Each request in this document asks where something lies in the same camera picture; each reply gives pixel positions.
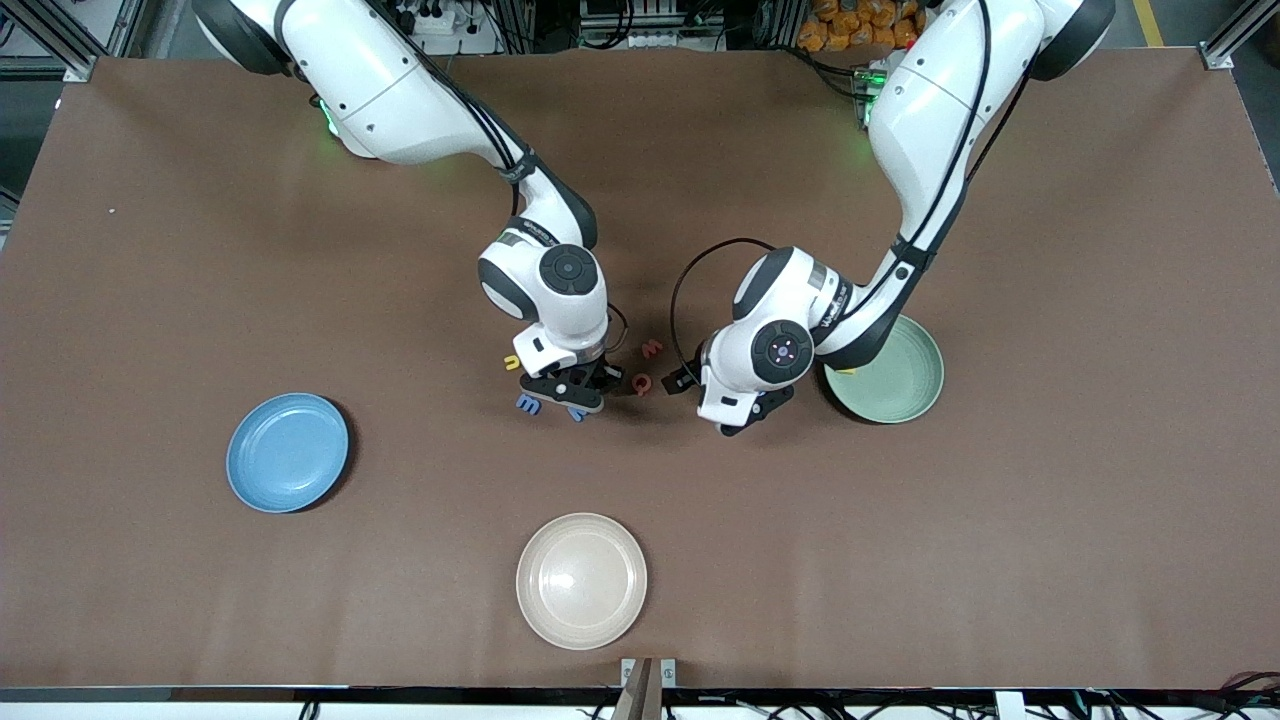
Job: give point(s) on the blue round plate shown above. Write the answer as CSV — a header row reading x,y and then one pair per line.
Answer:
x,y
287,452

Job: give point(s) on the metal table edge bracket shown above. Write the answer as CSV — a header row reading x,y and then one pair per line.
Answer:
x,y
648,690

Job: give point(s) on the aluminium frame post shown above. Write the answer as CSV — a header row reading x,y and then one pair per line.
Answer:
x,y
80,55
1225,50

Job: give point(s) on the red foam letter w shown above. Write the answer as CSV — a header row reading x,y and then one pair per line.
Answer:
x,y
651,349

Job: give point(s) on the white power strip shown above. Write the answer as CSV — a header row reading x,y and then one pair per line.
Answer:
x,y
440,20

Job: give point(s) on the metal equipment rack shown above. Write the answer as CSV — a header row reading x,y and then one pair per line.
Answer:
x,y
650,25

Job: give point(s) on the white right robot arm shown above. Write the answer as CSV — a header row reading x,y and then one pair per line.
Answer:
x,y
400,90

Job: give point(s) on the green round plate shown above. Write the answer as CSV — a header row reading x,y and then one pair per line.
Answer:
x,y
895,385

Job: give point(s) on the orange packaged items heap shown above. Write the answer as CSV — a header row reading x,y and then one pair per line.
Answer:
x,y
850,25

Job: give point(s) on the blue foam lowercase m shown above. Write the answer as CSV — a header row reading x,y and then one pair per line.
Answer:
x,y
526,405

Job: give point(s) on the red foam letter Q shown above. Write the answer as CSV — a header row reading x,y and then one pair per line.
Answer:
x,y
646,391

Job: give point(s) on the beige round plate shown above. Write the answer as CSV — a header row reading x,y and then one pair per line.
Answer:
x,y
581,581

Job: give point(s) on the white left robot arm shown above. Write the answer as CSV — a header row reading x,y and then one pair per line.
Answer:
x,y
940,110

